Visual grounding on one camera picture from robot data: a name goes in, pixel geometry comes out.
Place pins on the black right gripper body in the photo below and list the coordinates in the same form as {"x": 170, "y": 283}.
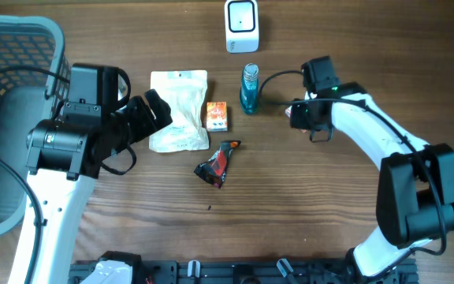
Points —
{"x": 303, "y": 117}

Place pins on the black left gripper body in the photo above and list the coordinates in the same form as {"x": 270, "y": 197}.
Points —
{"x": 137, "y": 121}

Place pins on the red white small box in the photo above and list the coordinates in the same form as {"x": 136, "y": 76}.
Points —
{"x": 288, "y": 113}

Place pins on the white plastic pouch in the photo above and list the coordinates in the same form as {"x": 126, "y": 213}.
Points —
{"x": 185, "y": 93}

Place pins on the blue liquid plastic bottle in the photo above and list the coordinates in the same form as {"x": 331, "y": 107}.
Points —
{"x": 249, "y": 88}

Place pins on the orange snack packet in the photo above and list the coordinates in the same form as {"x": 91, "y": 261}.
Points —
{"x": 217, "y": 120}

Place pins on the red dark small package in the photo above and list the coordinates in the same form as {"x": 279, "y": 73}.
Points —
{"x": 213, "y": 171}

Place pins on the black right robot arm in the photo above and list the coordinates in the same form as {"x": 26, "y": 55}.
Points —
{"x": 415, "y": 199}

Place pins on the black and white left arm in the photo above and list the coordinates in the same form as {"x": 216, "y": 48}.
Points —
{"x": 65, "y": 157}

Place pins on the white barcode scanner box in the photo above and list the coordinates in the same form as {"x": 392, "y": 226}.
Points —
{"x": 241, "y": 26}

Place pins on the grey plastic mesh basket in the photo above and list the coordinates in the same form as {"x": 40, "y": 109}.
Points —
{"x": 32, "y": 57}

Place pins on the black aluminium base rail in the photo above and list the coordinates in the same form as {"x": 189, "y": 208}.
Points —
{"x": 316, "y": 271}

